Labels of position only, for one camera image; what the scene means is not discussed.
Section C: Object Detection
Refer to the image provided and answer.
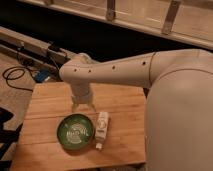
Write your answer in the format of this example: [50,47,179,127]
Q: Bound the black coiled cable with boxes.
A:
[2,65,35,93]

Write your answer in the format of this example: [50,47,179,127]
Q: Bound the black power adapter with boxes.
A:
[47,42,62,55]

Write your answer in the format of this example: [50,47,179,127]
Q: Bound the blue box on floor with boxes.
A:
[34,70,50,83]

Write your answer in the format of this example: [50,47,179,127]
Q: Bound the black chair base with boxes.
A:
[0,107,22,171]

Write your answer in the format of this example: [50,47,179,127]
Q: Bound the white plastic bottle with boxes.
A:
[95,112,109,150]

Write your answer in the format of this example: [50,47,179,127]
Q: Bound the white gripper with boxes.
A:
[70,83,96,113]

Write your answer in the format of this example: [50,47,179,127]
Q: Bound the white window frame ledge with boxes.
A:
[19,0,213,50]

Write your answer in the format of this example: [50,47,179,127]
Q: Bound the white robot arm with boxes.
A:
[59,49,213,171]

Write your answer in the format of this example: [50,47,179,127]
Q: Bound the wooden baseboard rail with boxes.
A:
[0,26,75,69]

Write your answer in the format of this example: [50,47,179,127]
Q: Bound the green ceramic bowl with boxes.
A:
[57,113,95,150]

